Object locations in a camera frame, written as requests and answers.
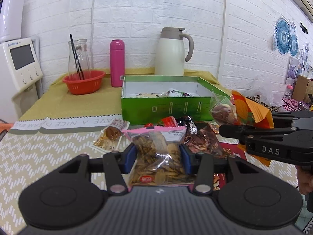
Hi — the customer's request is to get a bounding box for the green cardboard box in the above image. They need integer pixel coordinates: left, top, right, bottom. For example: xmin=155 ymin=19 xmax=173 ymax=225
xmin=121 ymin=75 xmax=230 ymax=125

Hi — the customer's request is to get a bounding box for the clear pink-top seed snack bag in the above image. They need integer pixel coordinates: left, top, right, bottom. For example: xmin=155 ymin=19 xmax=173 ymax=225
xmin=123 ymin=126 xmax=195 ymax=186

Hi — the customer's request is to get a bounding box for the cream thermos jug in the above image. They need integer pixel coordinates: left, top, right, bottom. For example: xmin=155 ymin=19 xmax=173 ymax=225
xmin=154 ymin=27 xmax=194 ymax=76

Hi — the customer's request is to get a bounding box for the yellow tablecloth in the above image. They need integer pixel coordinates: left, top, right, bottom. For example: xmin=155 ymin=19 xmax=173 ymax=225
xmin=19 ymin=68 xmax=223 ymax=121

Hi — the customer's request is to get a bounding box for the white water filter appliance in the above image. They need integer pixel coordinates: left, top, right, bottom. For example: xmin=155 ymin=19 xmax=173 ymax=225
xmin=1 ymin=0 xmax=24 ymax=43

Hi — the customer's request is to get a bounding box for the red plastic basket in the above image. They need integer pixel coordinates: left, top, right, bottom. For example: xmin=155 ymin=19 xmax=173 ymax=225
xmin=62 ymin=70 xmax=106 ymax=95

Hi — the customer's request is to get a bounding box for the clear bag brown snack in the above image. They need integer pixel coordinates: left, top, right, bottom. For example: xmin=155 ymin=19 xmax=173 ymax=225
xmin=210 ymin=92 xmax=238 ymax=125

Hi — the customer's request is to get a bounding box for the brown cardboard box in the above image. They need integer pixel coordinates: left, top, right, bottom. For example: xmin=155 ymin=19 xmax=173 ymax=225
xmin=292 ymin=75 xmax=313 ymax=103

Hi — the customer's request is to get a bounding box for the blue round wall decoration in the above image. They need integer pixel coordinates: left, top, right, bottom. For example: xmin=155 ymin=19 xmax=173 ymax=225
xmin=272 ymin=18 xmax=299 ymax=57

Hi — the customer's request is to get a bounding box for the orange snack packet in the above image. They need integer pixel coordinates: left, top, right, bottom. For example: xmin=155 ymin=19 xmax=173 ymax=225
xmin=231 ymin=90 xmax=275 ymax=167

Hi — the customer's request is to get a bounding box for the small clear candied snack packet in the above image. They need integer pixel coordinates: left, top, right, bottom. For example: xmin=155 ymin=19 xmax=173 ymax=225
xmin=92 ymin=119 xmax=130 ymax=152

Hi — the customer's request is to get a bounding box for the white water dispenser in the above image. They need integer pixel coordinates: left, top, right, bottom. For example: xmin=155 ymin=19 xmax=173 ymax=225
xmin=1 ymin=38 xmax=43 ymax=124

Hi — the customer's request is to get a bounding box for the dark foil snack packet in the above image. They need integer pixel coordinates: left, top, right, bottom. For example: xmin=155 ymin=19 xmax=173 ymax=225
xmin=176 ymin=116 xmax=229 ymax=159

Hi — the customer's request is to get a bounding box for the black straw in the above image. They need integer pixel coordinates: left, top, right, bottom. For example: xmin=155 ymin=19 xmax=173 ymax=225
xmin=69 ymin=34 xmax=84 ymax=80

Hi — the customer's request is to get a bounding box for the person's right hand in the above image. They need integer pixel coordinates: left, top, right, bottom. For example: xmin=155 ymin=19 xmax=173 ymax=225
xmin=296 ymin=166 xmax=313 ymax=195

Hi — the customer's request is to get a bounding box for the pink thermos bottle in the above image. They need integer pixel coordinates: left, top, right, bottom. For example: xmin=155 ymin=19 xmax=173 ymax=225
xmin=110 ymin=39 xmax=125 ymax=88

